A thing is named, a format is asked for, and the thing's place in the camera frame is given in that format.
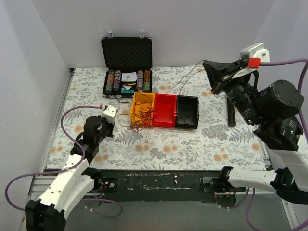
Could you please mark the red plastic bin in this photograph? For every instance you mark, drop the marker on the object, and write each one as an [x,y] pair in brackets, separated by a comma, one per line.
[164,110]

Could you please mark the black microphone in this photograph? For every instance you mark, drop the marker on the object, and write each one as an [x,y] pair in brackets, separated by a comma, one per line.
[231,114]

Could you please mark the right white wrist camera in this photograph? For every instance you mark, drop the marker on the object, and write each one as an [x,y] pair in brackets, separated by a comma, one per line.
[257,53]

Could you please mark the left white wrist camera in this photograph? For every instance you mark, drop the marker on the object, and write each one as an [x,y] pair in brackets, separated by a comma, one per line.
[109,111]

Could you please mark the yellow plastic bin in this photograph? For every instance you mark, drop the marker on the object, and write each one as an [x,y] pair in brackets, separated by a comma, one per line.
[142,109]

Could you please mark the floral table mat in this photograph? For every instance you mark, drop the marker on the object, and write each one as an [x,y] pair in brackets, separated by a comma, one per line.
[211,146]

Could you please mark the playing card deck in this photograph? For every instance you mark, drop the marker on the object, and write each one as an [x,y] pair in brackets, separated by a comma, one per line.
[129,77]

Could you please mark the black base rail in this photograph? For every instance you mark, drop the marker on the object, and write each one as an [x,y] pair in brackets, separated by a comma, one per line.
[152,185]

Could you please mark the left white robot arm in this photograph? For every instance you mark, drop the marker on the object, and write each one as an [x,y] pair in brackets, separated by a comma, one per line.
[50,211]

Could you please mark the black plastic bin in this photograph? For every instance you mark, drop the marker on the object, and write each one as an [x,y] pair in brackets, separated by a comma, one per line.
[187,113]

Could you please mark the black poker chip case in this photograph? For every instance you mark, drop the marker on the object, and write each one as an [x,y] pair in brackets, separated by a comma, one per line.
[125,55]

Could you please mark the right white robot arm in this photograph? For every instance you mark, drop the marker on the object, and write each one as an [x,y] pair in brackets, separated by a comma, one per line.
[273,110]

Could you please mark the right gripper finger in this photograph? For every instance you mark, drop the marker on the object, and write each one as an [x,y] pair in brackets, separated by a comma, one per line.
[217,87]
[219,72]

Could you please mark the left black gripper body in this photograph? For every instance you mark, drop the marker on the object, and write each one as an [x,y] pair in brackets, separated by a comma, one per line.
[106,128]

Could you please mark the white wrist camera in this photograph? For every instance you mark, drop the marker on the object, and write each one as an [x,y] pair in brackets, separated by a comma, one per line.
[257,53]
[109,111]

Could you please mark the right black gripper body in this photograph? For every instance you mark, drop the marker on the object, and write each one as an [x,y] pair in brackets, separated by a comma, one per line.
[224,78]

